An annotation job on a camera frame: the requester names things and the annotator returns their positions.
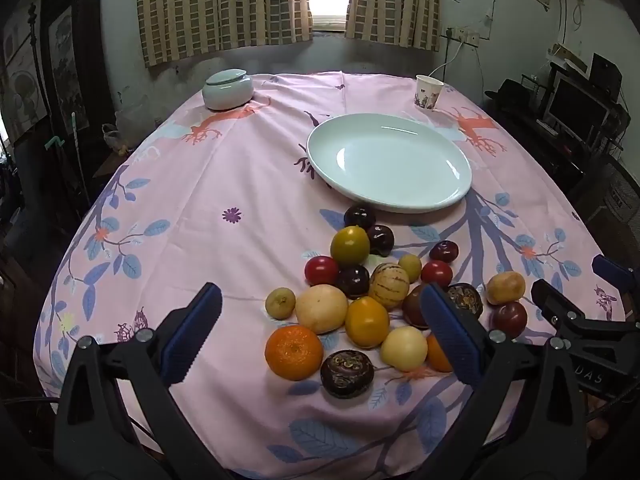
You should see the striped pepino melon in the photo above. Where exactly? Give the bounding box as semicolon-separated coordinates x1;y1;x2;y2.
369;262;411;310

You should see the yellow orange tomato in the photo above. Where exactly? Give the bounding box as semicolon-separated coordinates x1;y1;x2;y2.
344;296;390;349

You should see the checked beige curtain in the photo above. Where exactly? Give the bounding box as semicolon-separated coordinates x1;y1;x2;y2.
136;0;313;68
345;0;442;52

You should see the white power cable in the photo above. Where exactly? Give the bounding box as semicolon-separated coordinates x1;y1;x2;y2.
430;40;463;81

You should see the pale green lidded jar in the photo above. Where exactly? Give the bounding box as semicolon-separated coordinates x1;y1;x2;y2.
202;68;255;111

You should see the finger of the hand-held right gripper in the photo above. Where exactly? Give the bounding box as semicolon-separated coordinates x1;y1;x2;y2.
531;279;640;346
591;254;640;311

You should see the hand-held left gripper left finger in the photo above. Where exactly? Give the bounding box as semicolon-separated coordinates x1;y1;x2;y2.
52;282;236;480

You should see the dark red tomato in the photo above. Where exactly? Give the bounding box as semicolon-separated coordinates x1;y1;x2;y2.
489;301;529;341
402;284;431;330

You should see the green handled stick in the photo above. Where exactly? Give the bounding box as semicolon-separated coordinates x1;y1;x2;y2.
44;112;92;201

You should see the dark patterned round fruit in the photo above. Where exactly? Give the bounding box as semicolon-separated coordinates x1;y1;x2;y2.
446;283;485;320
320;349;375;399

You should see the dark red plum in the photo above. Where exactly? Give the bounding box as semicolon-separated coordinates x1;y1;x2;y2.
429;240;460;263

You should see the dark purple plum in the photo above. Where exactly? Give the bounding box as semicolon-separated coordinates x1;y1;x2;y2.
343;203;377;230
335;265;371;299
366;224;395;256

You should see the white oval plate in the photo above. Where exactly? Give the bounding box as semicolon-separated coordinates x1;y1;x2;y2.
306;113;473;213

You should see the pale yellow round melon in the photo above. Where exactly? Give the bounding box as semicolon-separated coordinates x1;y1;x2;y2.
295;284;349;335

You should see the black hat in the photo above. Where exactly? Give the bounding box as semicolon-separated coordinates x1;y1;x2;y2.
485;79;531;106

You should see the pink floral tablecloth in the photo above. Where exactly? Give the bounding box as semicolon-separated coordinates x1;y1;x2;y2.
32;71;628;480

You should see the green yellow tomato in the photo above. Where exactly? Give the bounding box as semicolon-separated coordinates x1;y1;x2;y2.
330;226;371;267

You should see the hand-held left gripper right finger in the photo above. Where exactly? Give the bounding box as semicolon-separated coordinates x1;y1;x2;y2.
410;282;588;480

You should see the tan oval fruit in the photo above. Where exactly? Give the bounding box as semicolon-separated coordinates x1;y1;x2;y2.
486;271;526;306

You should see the pale yellow round fruit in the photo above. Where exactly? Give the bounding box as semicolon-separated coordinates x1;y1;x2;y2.
380;326;429;372

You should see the printed paper cup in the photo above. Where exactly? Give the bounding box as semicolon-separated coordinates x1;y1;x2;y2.
414;74;445;111

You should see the small tan round fruit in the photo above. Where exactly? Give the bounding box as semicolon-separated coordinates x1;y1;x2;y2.
265;287;297;320

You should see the small yellow green fruit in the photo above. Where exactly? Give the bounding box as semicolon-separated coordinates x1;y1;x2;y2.
397;254;422;282

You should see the orange mandarin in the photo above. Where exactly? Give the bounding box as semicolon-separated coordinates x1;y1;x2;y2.
264;324;324;381
426;334;453;373

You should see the computer monitor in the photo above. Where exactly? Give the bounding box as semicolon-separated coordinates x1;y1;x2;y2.
545;77;608;136

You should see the plastic bag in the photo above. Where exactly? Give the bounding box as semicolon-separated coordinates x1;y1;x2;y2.
102;122;126;153

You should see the electric fan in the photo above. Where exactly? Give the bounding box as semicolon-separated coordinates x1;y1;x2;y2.
12;72;46;121

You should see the black speaker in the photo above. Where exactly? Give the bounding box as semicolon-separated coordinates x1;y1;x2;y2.
590;52;623;93

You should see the framed wall picture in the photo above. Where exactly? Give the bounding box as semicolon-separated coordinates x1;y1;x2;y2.
42;5;88;131

